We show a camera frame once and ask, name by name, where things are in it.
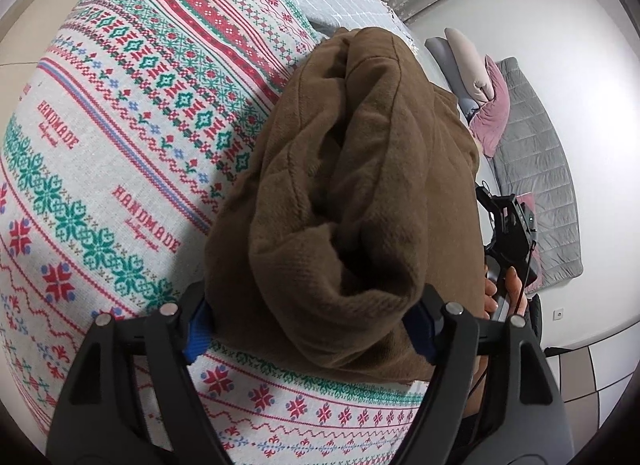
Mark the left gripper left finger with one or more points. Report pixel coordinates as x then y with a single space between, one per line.
129 397

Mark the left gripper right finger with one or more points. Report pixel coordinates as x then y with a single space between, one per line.
492 398

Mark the brown coat with fur collar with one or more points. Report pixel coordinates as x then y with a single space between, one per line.
360 192

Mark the person right hand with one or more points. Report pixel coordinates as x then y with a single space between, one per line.
516 299

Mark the pink pillow near headboard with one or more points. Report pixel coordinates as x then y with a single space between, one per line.
532 274

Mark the grey padded headboard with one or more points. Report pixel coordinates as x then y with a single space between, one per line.
530 162

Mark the pink pillow upright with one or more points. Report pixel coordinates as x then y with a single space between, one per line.
489 122

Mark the beige folded pillow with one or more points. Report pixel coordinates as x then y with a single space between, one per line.
471 65

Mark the grey folded pillow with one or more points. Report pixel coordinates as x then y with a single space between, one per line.
441 52

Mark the patterned knit bedspread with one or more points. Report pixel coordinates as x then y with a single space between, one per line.
139 119

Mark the white wall socket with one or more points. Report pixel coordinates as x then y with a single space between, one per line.
558 314

